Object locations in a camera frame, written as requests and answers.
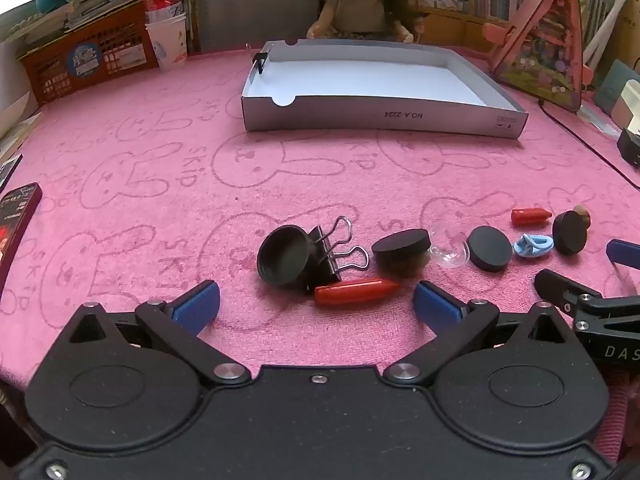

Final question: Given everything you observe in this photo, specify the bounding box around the small red cap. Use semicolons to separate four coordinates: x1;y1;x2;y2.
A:
511;206;553;227

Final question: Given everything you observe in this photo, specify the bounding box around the doll with brown hair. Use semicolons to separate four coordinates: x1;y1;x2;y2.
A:
306;0;416;43

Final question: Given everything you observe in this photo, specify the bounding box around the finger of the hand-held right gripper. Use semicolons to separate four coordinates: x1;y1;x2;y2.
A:
534;268;602;319
606;239;640;267

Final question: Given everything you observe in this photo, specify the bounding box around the orange plastic basket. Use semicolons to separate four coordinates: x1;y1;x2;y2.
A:
19;0;161;106

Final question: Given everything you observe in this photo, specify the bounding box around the black cable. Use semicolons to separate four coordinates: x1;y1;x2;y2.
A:
537;99;640;186

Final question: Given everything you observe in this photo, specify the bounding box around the black device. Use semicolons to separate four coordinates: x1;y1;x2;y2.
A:
616;127;640;168

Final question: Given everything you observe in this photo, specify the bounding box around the small black binder clip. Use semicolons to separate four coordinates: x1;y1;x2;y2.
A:
251;42;271;75

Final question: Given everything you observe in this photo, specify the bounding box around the light blue plastic clip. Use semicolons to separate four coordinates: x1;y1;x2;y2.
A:
513;232;556;260

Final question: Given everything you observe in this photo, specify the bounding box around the dark red box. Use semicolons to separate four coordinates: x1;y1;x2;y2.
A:
0;182;43;301

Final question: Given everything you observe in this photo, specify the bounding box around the grey cardboard box tray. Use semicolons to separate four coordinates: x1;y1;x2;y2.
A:
241;40;529;139

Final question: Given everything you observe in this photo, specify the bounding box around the white paper cup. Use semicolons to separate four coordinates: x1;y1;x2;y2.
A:
145;12;189;72

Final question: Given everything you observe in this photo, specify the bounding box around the white lamp stand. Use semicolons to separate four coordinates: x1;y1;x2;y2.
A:
582;0;640;68

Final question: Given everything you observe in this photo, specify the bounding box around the black round lid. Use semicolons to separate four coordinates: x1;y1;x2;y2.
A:
256;225;317;288

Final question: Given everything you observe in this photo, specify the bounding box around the teal notebook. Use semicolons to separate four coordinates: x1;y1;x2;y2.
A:
597;59;640;116

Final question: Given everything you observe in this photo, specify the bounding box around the wooden drawer organizer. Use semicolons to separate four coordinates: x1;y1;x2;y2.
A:
417;7;501;53

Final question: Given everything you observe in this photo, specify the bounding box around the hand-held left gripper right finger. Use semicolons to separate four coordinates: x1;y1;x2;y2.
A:
382;280;581;386

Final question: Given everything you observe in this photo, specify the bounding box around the pink rabbit-print cloth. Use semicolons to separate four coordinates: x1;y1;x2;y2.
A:
0;45;640;461

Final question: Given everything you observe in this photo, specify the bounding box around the clear suction cup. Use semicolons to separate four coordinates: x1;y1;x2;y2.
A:
427;227;471;268

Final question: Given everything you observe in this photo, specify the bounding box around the black round disc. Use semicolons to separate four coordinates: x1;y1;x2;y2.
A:
466;226;514;273
371;229;432;277
552;210;589;256

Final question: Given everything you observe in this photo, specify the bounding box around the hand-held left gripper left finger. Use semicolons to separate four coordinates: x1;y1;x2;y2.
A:
65;280;251;386

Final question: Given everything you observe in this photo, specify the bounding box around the pink triangular toy house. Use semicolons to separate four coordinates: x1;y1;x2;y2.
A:
482;0;596;116

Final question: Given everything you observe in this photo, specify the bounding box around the long red pointed cap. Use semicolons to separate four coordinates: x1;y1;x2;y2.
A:
314;276;401;307

